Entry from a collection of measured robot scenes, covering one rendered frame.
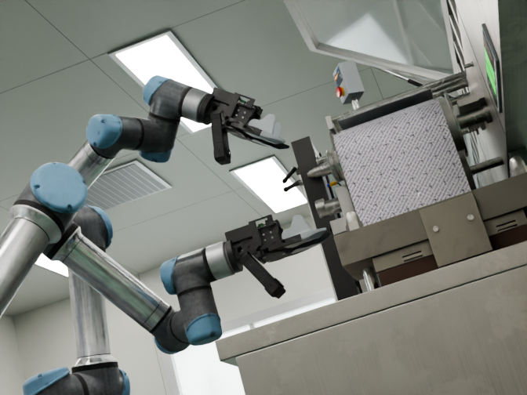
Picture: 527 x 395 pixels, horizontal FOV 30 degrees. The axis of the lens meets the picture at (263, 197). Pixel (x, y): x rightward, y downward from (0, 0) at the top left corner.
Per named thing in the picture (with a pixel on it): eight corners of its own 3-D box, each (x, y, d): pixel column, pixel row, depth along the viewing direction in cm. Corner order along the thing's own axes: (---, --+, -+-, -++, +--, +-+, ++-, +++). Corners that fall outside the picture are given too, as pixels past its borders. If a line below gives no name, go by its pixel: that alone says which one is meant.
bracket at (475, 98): (459, 114, 210) (457, 106, 211) (486, 106, 209) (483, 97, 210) (459, 106, 205) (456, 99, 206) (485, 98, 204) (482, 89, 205)
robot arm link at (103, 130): (-2, 219, 243) (95, 98, 215) (37, 220, 251) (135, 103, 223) (10, 259, 238) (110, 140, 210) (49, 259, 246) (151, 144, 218)
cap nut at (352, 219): (349, 238, 185) (342, 216, 187) (367, 232, 185) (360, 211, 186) (346, 234, 182) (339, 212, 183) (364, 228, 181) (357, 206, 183)
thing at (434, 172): (369, 255, 199) (343, 174, 205) (481, 219, 195) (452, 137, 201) (369, 255, 198) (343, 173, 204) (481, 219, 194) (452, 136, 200)
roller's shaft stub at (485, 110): (461, 135, 208) (455, 117, 210) (492, 125, 207) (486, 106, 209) (459, 128, 204) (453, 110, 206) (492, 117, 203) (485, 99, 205)
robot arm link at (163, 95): (153, 106, 232) (161, 72, 230) (192, 121, 228) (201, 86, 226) (136, 107, 225) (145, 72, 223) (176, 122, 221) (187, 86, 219)
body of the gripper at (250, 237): (274, 212, 202) (220, 230, 204) (285, 251, 199) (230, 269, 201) (282, 221, 209) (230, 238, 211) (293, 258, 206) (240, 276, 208)
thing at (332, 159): (338, 180, 216) (327, 148, 215) (347, 177, 216) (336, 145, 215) (336, 185, 208) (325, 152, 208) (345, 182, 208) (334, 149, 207)
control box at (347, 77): (336, 106, 276) (326, 75, 279) (357, 102, 277) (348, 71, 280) (343, 94, 269) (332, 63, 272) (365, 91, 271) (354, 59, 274)
